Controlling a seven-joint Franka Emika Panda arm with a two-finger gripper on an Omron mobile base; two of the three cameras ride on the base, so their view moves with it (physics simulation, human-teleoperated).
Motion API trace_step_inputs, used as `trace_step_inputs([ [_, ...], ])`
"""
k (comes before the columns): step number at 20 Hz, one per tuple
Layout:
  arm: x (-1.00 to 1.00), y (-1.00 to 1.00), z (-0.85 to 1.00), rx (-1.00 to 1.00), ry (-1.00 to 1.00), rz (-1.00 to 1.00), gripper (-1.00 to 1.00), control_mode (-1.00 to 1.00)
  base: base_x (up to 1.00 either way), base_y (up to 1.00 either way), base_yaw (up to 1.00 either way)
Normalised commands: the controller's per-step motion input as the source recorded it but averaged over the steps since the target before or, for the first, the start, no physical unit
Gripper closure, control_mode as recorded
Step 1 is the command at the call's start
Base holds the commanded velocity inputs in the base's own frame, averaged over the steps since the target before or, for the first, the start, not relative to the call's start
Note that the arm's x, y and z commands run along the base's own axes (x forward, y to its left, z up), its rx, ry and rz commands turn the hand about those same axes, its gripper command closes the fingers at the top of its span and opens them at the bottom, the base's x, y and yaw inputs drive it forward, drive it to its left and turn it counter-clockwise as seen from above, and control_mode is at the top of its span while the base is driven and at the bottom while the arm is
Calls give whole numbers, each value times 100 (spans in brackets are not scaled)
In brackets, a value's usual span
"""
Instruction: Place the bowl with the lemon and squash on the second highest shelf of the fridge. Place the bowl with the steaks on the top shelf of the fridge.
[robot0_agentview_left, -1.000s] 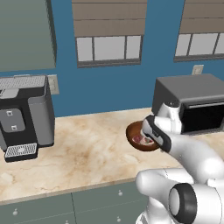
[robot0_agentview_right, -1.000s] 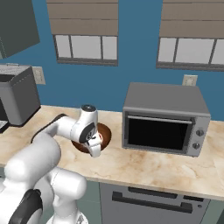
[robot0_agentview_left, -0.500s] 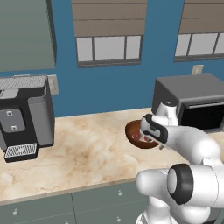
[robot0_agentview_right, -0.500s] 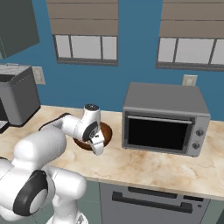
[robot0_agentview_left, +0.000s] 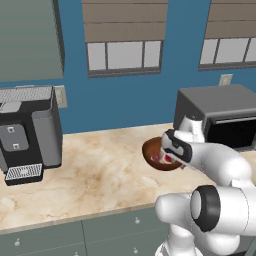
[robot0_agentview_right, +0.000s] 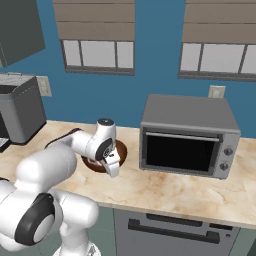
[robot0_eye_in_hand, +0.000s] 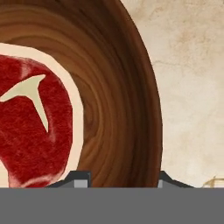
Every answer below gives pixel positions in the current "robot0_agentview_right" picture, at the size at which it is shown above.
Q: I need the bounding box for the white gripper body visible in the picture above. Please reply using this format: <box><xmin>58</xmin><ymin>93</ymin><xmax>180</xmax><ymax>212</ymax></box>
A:
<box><xmin>102</xmin><ymin>152</ymin><xmax>120</xmax><ymax>179</ymax></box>

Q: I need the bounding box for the brown wooden bowl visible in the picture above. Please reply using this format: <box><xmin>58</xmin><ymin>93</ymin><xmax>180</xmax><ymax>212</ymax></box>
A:
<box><xmin>81</xmin><ymin>139</ymin><xmax>129</xmax><ymax>174</ymax></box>

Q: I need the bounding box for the grey-green base cupboard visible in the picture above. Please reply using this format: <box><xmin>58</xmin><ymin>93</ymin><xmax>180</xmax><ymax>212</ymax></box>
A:
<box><xmin>87</xmin><ymin>205</ymin><xmax>117</xmax><ymax>256</ymax></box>

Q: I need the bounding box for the grey toaster oven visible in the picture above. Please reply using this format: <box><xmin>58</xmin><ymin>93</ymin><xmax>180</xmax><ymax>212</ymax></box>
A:
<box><xmin>139</xmin><ymin>93</ymin><xmax>242</xmax><ymax>180</ymax></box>

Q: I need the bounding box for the grey dishwasher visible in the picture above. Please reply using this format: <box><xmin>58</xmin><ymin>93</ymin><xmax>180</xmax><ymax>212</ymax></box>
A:
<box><xmin>113</xmin><ymin>208</ymin><xmax>242</xmax><ymax>256</ymax></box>

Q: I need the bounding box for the grey coffee machine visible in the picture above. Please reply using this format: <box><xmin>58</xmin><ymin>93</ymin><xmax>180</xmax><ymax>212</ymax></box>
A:
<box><xmin>0</xmin><ymin>72</ymin><xmax>48</xmax><ymax>154</ymax></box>

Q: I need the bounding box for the window with beige blind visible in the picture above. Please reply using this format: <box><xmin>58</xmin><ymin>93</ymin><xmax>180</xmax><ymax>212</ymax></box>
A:
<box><xmin>177</xmin><ymin>0</ymin><xmax>256</xmax><ymax>83</ymax></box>
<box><xmin>52</xmin><ymin>0</ymin><xmax>136</xmax><ymax>77</ymax></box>

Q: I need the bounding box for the toaster oven door handle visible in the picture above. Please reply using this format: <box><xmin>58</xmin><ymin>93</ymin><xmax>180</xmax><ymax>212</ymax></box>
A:
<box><xmin>144</xmin><ymin>131</ymin><xmax>221</xmax><ymax>143</ymax></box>

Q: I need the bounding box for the black dishwasher handle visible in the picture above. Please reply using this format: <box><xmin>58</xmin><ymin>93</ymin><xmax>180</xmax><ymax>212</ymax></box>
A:
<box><xmin>127</xmin><ymin>218</ymin><xmax>221</xmax><ymax>245</ymax></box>

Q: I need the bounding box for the beige wall socket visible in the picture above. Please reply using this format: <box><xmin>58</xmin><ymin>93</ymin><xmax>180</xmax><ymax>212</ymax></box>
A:
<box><xmin>36</xmin><ymin>75</ymin><xmax>53</xmax><ymax>98</ymax></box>
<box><xmin>208</xmin><ymin>85</ymin><xmax>227</xmax><ymax>100</ymax></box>

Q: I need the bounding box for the dark grey wall cupboard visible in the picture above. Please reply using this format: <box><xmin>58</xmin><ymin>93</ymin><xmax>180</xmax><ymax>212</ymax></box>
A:
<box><xmin>0</xmin><ymin>0</ymin><xmax>47</xmax><ymax>69</ymax></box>

